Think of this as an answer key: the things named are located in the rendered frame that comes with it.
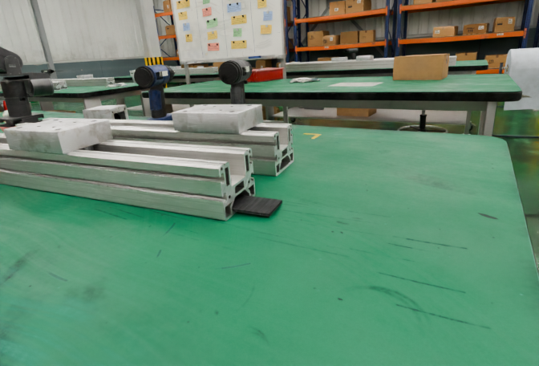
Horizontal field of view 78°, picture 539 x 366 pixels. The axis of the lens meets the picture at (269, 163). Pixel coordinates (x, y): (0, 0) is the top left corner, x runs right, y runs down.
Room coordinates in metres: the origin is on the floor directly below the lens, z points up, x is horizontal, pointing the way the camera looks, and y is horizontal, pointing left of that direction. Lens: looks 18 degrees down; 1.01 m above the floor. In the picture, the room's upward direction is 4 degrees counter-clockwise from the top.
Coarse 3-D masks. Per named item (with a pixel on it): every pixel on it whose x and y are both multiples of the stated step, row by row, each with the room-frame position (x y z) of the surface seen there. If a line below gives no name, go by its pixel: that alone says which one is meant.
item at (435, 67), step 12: (396, 60) 2.29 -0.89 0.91; (408, 60) 2.24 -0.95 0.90; (420, 60) 2.20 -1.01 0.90; (432, 60) 2.16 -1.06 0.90; (444, 60) 2.14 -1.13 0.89; (396, 72) 2.29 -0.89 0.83; (408, 72) 2.24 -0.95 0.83; (420, 72) 2.19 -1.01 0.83; (432, 72) 2.15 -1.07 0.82; (444, 72) 2.18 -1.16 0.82; (264, 108) 4.84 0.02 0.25; (276, 108) 5.10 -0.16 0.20; (348, 108) 4.02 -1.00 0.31; (360, 108) 3.93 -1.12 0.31; (372, 108) 3.99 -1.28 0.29
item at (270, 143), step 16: (112, 128) 0.79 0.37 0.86; (128, 128) 0.77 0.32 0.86; (144, 128) 0.75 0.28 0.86; (160, 128) 0.74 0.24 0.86; (256, 128) 0.71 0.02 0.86; (272, 128) 0.69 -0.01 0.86; (288, 128) 0.68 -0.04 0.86; (208, 144) 0.67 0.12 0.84; (224, 144) 0.66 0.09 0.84; (240, 144) 0.64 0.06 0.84; (256, 144) 0.64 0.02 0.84; (272, 144) 0.62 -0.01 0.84; (288, 144) 0.68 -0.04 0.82; (256, 160) 0.63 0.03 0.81; (272, 160) 0.62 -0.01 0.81; (288, 160) 0.68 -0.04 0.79
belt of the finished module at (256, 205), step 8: (240, 200) 0.49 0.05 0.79; (248, 200) 0.49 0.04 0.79; (256, 200) 0.49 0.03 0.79; (264, 200) 0.48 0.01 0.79; (272, 200) 0.48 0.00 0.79; (280, 200) 0.48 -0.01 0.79; (232, 208) 0.46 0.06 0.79; (240, 208) 0.46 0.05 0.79; (248, 208) 0.46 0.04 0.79; (256, 208) 0.46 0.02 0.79; (264, 208) 0.45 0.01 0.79; (272, 208) 0.45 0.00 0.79
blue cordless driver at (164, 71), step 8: (160, 64) 1.07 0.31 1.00; (136, 72) 0.97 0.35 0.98; (144, 72) 0.96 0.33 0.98; (152, 72) 0.98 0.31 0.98; (160, 72) 1.01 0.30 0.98; (168, 72) 1.06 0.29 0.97; (136, 80) 0.97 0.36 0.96; (144, 80) 0.97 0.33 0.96; (152, 80) 0.97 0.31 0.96; (160, 80) 1.01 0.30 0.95; (168, 80) 1.07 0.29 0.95; (152, 88) 1.01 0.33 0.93; (160, 88) 1.02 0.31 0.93; (152, 96) 0.99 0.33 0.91; (160, 96) 1.01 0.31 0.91; (152, 104) 0.99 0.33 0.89; (160, 104) 1.01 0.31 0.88; (152, 112) 1.00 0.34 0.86; (160, 112) 1.00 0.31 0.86
